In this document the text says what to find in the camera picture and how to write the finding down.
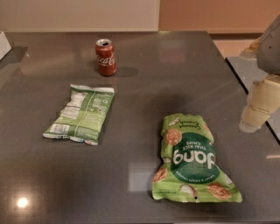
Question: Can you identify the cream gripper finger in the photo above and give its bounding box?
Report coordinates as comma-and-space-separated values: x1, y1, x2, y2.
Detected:
239, 74, 280, 133

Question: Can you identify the red coke can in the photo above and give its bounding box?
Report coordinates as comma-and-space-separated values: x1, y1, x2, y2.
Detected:
95, 38, 116, 76

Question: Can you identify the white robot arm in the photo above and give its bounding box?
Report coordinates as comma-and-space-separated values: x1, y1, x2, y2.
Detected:
239, 15, 280, 133

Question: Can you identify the green rice chip bag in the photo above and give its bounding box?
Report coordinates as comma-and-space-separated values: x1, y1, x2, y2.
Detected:
152, 113, 242, 203

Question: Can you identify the green white snack bag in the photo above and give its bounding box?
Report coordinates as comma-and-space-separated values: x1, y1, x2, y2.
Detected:
43, 84, 115, 145

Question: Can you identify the grey side table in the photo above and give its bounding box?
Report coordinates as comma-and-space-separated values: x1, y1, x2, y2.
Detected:
226, 57, 280, 142

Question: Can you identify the white box at left edge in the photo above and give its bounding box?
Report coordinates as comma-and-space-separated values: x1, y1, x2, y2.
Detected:
0, 31, 11, 60

